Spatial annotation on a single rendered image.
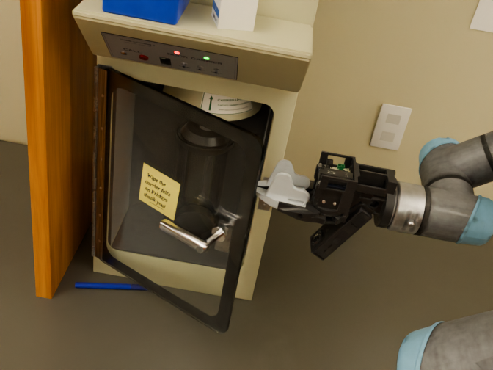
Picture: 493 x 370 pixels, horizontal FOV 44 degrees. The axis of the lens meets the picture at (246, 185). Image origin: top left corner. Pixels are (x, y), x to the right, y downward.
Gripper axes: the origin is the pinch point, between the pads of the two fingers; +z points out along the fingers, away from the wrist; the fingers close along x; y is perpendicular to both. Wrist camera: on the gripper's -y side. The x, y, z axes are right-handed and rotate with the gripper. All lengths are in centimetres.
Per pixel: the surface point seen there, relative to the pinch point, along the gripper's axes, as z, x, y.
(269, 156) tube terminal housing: -1.5, -11.4, -0.3
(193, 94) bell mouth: 12.9, -14.4, 7.0
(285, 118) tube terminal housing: -2.6, -11.4, 7.3
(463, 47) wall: -40, -55, 10
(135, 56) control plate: 21.1, -6.6, 15.2
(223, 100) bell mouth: 7.8, -14.2, 6.9
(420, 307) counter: -39, -19, -34
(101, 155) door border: 26.5, -9.6, -5.0
